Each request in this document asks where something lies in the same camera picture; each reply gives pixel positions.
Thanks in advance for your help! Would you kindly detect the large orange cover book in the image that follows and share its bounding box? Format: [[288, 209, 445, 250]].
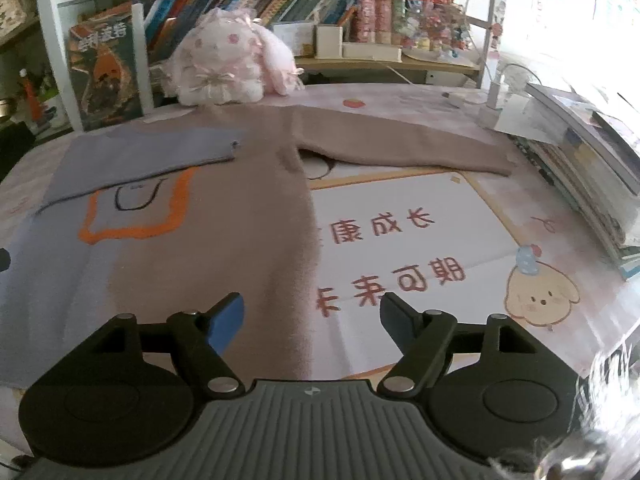
[[67, 2, 155, 133]]

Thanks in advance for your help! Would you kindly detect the hanging ornament with red tassel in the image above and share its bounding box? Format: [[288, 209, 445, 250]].
[[19, 67, 41, 128]]

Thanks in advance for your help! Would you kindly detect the white charger with cable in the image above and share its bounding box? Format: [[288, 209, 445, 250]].
[[479, 72, 513, 128]]

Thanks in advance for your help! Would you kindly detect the row of patterned tubes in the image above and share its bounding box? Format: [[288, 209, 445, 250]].
[[356, 0, 418, 45]]

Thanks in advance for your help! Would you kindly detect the fuzzy grey cloth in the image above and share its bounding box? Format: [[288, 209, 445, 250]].
[[490, 340, 640, 480]]

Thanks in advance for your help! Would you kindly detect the flat white box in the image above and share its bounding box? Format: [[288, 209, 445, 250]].
[[342, 42, 403, 63]]

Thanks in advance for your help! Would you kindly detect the stack of books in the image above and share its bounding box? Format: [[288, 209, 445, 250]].
[[507, 82, 640, 281]]

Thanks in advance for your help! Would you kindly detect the pink frilly plush toy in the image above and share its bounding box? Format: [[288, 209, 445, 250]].
[[165, 8, 307, 107]]

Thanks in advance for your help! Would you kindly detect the row of colourful books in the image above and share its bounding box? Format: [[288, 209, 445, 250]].
[[142, 0, 368, 66]]

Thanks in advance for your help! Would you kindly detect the white frame bookshelf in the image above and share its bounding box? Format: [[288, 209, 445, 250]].
[[0, 0, 506, 133]]

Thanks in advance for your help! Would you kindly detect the tan and lavender sweater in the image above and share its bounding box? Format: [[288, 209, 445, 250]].
[[0, 104, 518, 388]]

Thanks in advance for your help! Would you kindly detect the white paper sheet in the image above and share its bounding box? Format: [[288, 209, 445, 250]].
[[495, 92, 556, 146]]

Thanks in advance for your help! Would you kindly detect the beige box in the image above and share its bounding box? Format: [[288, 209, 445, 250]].
[[272, 21, 316, 58]]

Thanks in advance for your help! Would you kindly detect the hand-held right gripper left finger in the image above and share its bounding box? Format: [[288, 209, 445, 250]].
[[85, 292, 247, 399]]

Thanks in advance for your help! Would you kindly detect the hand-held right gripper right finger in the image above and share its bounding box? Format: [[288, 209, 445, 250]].
[[376, 292, 538, 399]]

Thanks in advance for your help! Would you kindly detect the white pen holder box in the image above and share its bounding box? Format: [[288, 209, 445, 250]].
[[314, 24, 345, 58]]

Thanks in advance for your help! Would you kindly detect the cluster of small figurines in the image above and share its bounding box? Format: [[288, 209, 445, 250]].
[[402, 5, 478, 66]]

